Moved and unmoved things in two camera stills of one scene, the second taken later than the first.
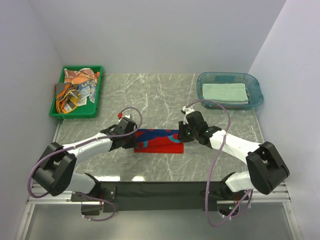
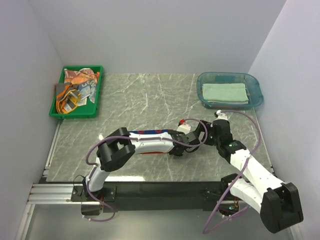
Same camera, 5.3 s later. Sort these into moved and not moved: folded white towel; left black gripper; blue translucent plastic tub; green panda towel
Moved: left black gripper
Not moved: green panda towel; folded white towel; blue translucent plastic tub
